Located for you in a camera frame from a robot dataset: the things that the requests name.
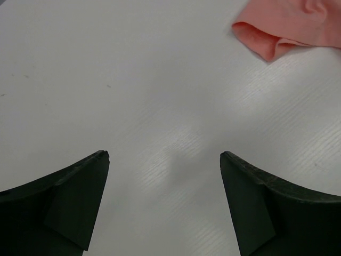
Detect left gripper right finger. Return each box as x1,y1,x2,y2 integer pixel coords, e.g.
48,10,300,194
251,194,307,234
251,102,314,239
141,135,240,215
220,151,340,255

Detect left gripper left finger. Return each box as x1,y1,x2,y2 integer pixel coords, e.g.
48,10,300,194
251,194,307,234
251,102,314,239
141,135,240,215
1,150,109,255

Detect pink t shirt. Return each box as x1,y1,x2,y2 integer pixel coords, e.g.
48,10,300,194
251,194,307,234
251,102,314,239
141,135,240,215
231,1,340,61

